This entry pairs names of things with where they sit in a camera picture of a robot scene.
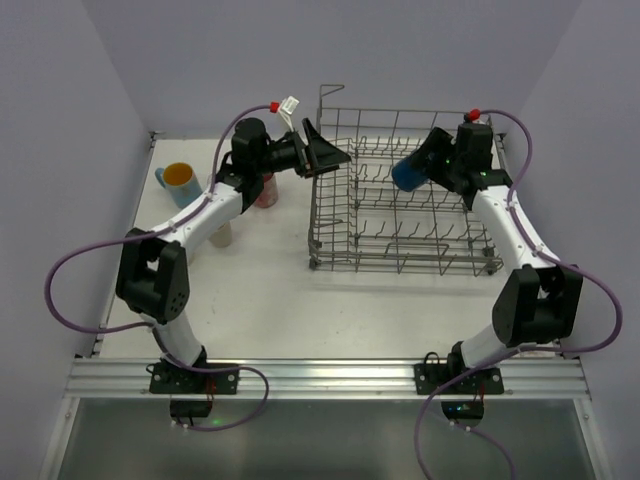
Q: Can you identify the light blue patterned mug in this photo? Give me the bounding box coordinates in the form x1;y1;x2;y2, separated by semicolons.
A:
154;162;203;209

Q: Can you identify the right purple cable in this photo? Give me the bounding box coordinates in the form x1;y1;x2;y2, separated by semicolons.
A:
412;107;624;480

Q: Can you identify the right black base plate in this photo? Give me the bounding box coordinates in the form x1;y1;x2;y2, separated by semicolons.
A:
413;352;505;395

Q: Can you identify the cream tall cup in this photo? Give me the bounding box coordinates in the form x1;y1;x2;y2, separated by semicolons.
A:
209;222;233;248

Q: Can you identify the purple cable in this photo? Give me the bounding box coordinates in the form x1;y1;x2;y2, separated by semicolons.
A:
412;107;624;480
43;102;271;432

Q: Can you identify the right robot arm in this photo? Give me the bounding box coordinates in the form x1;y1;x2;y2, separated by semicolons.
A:
410;122;583;386

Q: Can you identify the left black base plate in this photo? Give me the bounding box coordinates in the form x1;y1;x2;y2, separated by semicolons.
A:
146;360;240;395

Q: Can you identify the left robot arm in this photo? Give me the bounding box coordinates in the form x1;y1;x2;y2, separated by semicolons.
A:
115;117;351;368

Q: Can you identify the aluminium mounting rail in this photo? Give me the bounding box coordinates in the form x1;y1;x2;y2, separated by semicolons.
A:
64;357;590;400

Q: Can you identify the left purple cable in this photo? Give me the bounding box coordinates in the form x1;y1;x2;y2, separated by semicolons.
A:
43;102;271;432

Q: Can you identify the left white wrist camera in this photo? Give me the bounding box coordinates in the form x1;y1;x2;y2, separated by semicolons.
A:
269;96;299;132

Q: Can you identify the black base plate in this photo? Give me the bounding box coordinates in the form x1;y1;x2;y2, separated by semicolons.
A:
413;352;505;395
146;360;240;395

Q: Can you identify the dark blue mug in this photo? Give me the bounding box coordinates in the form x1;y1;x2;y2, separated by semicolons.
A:
391;151;433;192

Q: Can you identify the pink patterned mug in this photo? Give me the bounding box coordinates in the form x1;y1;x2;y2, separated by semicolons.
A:
254;173;279;209

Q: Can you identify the grey wire dish rack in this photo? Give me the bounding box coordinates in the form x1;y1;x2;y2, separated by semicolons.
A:
308;83;503;277

